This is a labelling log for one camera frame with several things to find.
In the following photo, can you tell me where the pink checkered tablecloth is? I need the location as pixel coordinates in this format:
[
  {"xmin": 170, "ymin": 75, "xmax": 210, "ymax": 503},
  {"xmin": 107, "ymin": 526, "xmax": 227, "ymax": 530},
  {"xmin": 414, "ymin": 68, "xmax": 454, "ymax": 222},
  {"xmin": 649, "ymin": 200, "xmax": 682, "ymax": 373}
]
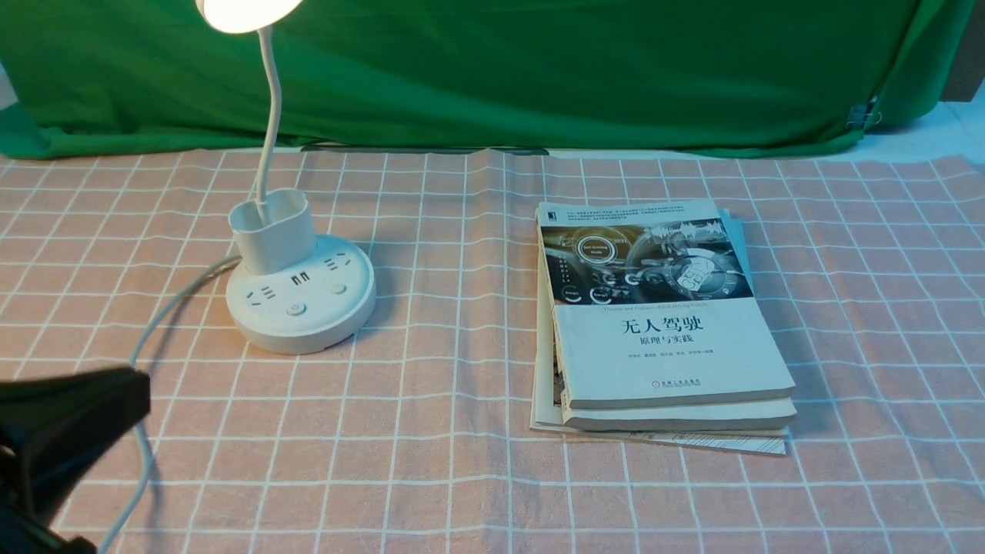
[{"xmin": 0, "ymin": 149, "xmax": 985, "ymax": 554}]

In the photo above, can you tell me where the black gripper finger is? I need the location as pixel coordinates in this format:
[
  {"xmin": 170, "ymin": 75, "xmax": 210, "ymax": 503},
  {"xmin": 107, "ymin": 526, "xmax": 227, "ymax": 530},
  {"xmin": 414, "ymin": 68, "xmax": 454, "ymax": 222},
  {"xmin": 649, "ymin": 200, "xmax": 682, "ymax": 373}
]
[{"xmin": 1, "ymin": 367, "xmax": 151, "ymax": 553}]

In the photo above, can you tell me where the green backdrop cloth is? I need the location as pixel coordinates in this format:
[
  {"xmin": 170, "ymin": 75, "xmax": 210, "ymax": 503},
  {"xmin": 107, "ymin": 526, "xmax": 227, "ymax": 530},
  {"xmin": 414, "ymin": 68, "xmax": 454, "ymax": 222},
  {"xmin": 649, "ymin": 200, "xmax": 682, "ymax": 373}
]
[{"xmin": 1, "ymin": 1, "xmax": 974, "ymax": 160}]

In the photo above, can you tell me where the white top book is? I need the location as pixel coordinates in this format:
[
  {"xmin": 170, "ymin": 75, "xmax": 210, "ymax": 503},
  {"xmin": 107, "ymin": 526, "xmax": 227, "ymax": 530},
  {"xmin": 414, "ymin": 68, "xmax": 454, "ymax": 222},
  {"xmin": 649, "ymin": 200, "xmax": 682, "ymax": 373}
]
[{"xmin": 536, "ymin": 200, "xmax": 796, "ymax": 410}]

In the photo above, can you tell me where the thin bottom booklet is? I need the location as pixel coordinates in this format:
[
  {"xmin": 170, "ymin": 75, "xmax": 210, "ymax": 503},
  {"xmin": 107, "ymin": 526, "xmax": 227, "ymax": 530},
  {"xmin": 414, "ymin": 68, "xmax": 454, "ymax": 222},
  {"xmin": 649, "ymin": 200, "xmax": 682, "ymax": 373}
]
[{"xmin": 529, "ymin": 249, "xmax": 787, "ymax": 456}]

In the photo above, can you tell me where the white power cable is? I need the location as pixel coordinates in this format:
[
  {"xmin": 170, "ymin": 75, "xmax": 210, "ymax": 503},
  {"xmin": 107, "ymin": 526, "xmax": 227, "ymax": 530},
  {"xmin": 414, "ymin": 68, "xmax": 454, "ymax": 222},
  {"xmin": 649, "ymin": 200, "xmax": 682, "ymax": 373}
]
[{"xmin": 95, "ymin": 255, "xmax": 242, "ymax": 554}]

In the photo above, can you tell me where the white desk lamp with sockets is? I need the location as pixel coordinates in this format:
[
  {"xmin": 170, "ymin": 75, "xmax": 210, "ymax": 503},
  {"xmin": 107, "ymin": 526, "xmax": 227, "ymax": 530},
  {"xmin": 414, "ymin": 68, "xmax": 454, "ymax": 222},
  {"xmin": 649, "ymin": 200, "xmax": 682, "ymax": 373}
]
[{"xmin": 197, "ymin": 1, "xmax": 377, "ymax": 355}]

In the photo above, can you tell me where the metal binder clip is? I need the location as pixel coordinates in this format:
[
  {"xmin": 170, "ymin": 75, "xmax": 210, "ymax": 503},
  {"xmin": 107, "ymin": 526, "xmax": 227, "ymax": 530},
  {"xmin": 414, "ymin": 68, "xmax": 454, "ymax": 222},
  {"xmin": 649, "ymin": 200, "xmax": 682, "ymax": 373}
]
[{"xmin": 845, "ymin": 95, "xmax": 883, "ymax": 131}]

